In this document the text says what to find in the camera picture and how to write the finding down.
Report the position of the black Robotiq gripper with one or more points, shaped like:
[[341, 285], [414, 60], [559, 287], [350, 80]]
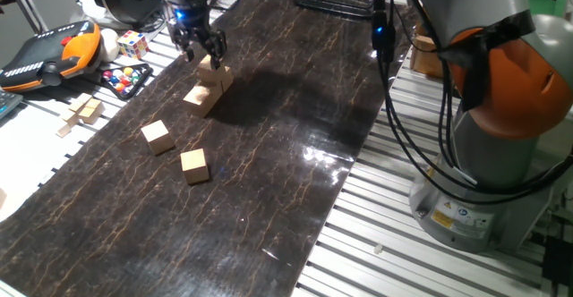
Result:
[[190, 19]]

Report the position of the light wooden cube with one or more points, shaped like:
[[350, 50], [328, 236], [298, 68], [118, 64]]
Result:
[[206, 71], [194, 166], [227, 78], [218, 90], [200, 100], [157, 137]]

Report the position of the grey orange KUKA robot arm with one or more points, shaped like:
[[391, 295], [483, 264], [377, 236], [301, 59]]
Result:
[[492, 163]]

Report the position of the black triangle ball tray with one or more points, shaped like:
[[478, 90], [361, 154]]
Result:
[[142, 75]]

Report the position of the Rubik's cube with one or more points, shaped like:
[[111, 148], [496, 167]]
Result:
[[133, 44]]

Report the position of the green billiard ball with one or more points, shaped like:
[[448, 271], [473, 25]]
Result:
[[134, 80]]

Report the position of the yellow billiard ball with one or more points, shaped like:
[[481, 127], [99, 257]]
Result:
[[128, 71]]

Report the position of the white billiard ball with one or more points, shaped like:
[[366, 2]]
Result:
[[117, 72]]

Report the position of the orange billiard ball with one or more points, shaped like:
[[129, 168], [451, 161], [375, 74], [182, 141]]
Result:
[[120, 87]]

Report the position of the white egg shaped object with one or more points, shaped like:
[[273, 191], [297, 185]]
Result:
[[108, 44]]

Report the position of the blue billiard ball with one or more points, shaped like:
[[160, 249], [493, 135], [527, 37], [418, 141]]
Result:
[[112, 80]]

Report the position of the red billiard ball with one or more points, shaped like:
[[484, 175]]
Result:
[[108, 74]]

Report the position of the small wooden block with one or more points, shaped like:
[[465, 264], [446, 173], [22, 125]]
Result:
[[91, 111], [63, 131], [70, 117], [84, 98]]

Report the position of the orange black teach pendant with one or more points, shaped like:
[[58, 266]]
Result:
[[40, 60]]

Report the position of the grey metal bar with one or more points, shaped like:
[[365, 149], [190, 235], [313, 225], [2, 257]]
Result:
[[28, 7]]

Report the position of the dark marble pattern mat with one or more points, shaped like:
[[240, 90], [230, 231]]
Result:
[[179, 225]]

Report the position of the black computer keyboard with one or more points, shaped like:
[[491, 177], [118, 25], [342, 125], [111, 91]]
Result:
[[6, 102]]

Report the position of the large white paper sheet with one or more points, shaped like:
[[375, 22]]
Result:
[[27, 163]]

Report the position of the small cardboard box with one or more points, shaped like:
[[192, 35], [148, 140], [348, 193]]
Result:
[[425, 57]]

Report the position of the tiny white scrap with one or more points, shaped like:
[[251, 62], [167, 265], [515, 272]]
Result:
[[378, 248]]

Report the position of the green mini pool table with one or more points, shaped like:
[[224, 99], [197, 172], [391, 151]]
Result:
[[541, 4]]

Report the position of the black post base plate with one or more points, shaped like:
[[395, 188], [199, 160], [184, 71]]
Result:
[[336, 4]]

